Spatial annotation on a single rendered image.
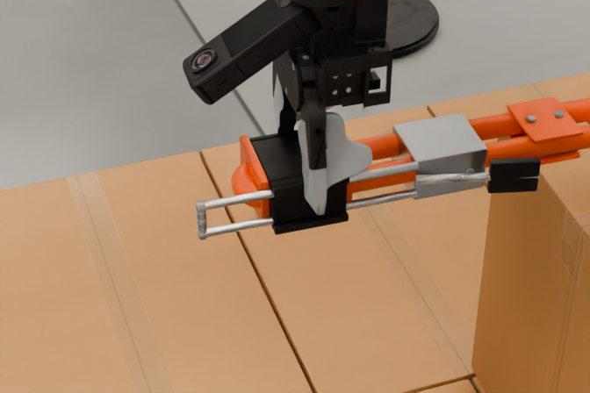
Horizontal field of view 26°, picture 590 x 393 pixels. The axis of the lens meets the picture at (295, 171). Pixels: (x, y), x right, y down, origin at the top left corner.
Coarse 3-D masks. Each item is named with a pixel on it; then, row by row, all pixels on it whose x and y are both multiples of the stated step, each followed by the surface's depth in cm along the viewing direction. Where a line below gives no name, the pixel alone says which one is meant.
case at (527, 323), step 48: (528, 192) 140; (576, 192) 133; (528, 240) 142; (576, 240) 130; (480, 288) 159; (528, 288) 144; (576, 288) 132; (480, 336) 162; (528, 336) 147; (576, 336) 134; (528, 384) 149; (576, 384) 136
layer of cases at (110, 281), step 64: (384, 128) 212; (0, 192) 198; (64, 192) 198; (128, 192) 198; (192, 192) 198; (384, 192) 198; (0, 256) 186; (64, 256) 186; (128, 256) 186; (192, 256) 186; (256, 256) 186; (320, 256) 186; (384, 256) 186; (448, 256) 186; (0, 320) 175; (64, 320) 175; (128, 320) 175; (192, 320) 175; (256, 320) 175; (320, 320) 175; (384, 320) 175; (448, 320) 175; (0, 384) 166; (64, 384) 166; (128, 384) 166; (192, 384) 166; (256, 384) 166; (320, 384) 166; (384, 384) 166; (448, 384) 166
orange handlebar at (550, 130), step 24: (552, 96) 121; (480, 120) 119; (504, 120) 119; (528, 120) 118; (552, 120) 118; (576, 120) 121; (384, 144) 117; (504, 144) 116; (528, 144) 116; (552, 144) 117; (576, 144) 118; (240, 168) 113; (240, 192) 112
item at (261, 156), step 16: (240, 144) 115; (256, 144) 114; (272, 144) 114; (288, 144) 114; (256, 160) 112; (272, 160) 112; (288, 160) 112; (256, 176) 110; (272, 176) 110; (288, 176) 110; (256, 208) 113
